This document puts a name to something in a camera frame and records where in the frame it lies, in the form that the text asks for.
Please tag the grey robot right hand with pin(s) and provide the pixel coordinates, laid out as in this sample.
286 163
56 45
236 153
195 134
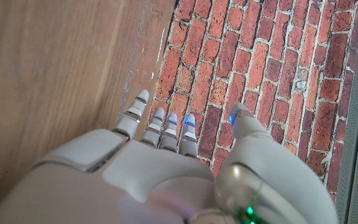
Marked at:
154 174

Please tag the red brick print backdrop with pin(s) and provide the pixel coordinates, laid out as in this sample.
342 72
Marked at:
259 62

